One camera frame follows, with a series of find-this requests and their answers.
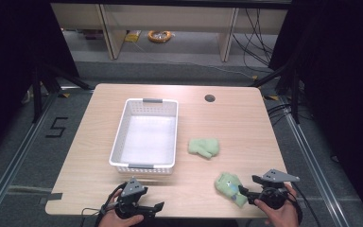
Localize black metal stand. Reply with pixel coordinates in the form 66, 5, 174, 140
248, 61, 302, 125
30, 61, 93, 125

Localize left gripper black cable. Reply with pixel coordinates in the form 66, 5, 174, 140
80, 182, 129, 227

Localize aluminium floor rail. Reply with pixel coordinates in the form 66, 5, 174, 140
0, 91, 61, 221
278, 96, 351, 227

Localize person's right hand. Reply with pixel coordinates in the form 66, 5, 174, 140
253, 183, 301, 227

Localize green fluffy sock with print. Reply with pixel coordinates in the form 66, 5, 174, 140
214, 171, 249, 209

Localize beige shelf frame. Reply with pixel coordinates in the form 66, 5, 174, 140
50, 2, 290, 63

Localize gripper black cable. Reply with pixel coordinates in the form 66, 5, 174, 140
285, 182, 323, 227
80, 182, 129, 227

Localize yellow packet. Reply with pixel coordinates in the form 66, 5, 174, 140
124, 29, 143, 44

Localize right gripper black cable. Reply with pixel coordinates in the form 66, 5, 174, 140
285, 182, 323, 227

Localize person's left hand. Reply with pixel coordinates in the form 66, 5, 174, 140
98, 188, 146, 227

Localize grey tape piece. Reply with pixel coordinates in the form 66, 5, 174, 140
38, 192, 63, 205

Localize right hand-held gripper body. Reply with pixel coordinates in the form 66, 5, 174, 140
254, 168, 301, 210

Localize bundle of black cables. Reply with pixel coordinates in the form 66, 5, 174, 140
232, 9, 276, 68

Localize black curtain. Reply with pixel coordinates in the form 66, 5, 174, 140
0, 0, 80, 162
268, 0, 363, 218

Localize plain green fluffy sock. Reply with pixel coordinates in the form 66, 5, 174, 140
187, 137, 220, 160

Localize black floor cables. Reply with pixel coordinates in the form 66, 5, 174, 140
266, 103, 294, 127

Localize white plastic basket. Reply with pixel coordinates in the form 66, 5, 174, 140
108, 97, 180, 175

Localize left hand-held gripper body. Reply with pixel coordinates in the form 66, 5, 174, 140
114, 177, 149, 220

